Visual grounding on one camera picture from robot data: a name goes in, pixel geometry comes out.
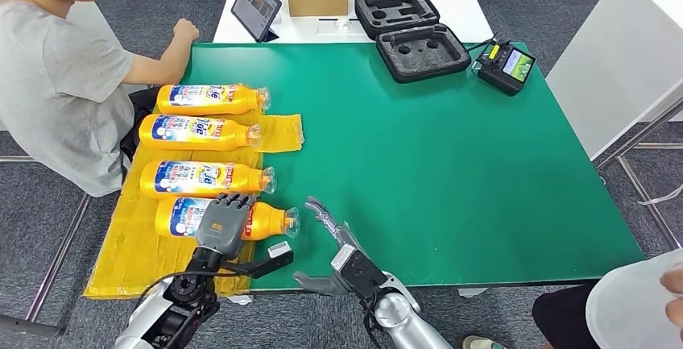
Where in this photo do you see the black tablet with stand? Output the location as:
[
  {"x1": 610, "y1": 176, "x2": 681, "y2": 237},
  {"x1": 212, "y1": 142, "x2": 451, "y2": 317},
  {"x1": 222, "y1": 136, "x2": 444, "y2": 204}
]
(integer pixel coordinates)
[{"x1": 230, "y1": 0, "x2": 284, "y2": 44}]

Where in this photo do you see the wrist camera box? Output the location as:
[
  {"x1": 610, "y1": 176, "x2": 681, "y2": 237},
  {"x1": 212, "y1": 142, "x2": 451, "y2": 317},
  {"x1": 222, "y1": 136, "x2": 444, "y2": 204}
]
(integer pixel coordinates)
[
  {"x1": 224, "y1": 240, "x2": 295, "y2": 280},
  {"x1": 330, "y1": 243, "x2": 390, "y2": 301}
]

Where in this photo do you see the small white plastic holder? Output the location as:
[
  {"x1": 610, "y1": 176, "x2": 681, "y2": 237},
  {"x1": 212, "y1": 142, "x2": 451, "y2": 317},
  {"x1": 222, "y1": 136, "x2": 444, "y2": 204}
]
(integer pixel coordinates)
[{"x1": 317, "y1": 17, "x2": 365, "y2": 35}]

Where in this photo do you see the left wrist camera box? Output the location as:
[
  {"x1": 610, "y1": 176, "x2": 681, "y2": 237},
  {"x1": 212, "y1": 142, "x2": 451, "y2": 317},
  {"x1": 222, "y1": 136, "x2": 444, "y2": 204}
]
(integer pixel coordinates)
[{"x1": 224, "y1": 240, "x2": 295, "y2": 280}]

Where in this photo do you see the yellow plastic sheet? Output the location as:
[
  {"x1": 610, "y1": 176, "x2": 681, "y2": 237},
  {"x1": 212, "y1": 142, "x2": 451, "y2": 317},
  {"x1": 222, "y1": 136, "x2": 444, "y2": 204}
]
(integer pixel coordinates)
[{"x1": 83, "y1": 111, "x2": 305, "y2": 300}]

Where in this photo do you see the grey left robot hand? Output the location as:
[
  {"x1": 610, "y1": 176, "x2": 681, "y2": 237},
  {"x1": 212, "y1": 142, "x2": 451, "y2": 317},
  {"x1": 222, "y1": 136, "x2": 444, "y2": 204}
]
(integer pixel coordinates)
[{"x1": 195, "y1": 193, "x2": 257, "y2": 261}]

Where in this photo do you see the orange detergent bottle clear cap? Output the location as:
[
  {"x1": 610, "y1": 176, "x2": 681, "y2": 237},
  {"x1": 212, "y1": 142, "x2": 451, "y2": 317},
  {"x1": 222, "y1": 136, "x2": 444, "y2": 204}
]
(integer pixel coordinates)
[
  {"x1": 155, "y1": 83, "x2": 271, "y2": 116},
  {"x1": 155, "y1": 196, "x2": 301, "y2": 242},
  {"x1": 138, "y1": 114, "x2": 263, "y2": 152},
  {"x1": 139, "y1": 160, "x2": 277, "y2": 200}
]

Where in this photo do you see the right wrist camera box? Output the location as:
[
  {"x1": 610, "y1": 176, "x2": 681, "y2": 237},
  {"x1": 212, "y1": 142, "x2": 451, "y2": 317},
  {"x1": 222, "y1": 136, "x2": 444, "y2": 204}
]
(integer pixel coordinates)
[{"x1": 330, "y1": 243, "x2": 390, "y2": 301}]

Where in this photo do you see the person's hand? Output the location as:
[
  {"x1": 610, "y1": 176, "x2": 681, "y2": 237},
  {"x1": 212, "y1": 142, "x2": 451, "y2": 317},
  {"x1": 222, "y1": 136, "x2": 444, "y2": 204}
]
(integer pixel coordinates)
[{"x1": 660, "y1": 268, "x2": 683, "y2": 329}]

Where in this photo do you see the person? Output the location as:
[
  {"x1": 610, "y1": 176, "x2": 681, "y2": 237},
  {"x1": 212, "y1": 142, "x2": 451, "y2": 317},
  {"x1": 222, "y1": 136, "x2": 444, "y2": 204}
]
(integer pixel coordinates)
[
  {"x1": 0, "y1": 0, "x2": 201, "y2": 198},
  {"x1": 461, "y1": 249, "x2": 683, "y2": 349}
]

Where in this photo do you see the black foam-lined carrying case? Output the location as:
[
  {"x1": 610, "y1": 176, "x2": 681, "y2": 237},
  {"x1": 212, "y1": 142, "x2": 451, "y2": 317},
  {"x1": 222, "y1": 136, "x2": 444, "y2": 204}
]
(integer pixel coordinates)
[{"x1": 354, "y1": 0, "x2": 473, "y2": 85}]

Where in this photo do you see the black remote controller with screen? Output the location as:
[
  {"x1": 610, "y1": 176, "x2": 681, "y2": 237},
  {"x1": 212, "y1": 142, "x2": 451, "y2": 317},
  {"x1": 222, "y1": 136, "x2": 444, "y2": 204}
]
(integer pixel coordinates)
[{"x1": 476, "y1": 40, "x2": 536, "y2": 97}]

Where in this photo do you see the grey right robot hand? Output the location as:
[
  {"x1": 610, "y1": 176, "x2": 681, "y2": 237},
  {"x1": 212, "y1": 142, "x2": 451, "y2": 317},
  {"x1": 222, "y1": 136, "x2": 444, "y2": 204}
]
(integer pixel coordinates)
[{"x1": 292, "y1": 196, "x2": 365, "y2": 298}]

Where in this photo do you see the black controller cable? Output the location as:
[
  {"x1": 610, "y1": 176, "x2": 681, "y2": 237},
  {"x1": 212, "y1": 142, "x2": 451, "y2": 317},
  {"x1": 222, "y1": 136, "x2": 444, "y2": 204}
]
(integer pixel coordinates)
[{"x1": 467, "y1": 35, "x2": 499, "y2": 53}]

